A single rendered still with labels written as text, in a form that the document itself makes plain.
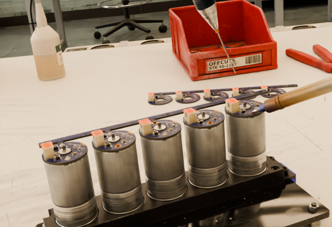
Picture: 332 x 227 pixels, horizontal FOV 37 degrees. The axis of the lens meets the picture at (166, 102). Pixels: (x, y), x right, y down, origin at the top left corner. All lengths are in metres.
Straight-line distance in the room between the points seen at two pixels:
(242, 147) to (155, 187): 0.06
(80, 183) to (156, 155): 0.05
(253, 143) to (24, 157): 0.20
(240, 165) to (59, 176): 0.11
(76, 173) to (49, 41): 0.34
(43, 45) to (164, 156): 0.34
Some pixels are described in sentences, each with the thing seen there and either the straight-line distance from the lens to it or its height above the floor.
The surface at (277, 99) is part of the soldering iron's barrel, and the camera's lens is 0.29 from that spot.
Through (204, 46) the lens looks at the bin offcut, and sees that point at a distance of 0.66.
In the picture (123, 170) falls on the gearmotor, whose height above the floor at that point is 0.80.
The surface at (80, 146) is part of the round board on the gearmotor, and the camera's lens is 0.28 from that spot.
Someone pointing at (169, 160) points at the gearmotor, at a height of 0.80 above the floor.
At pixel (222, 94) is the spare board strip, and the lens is 0.50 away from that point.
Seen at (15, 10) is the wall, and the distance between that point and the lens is 4.91.
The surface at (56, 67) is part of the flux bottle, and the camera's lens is 0.61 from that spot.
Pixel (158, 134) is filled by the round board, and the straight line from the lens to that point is 0.28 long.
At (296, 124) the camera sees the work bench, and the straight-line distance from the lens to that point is 0.44.
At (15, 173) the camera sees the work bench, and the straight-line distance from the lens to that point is 0.41.
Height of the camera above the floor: 0.93
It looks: 22 degrees down
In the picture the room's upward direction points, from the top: 6 degrees counter-clockwise
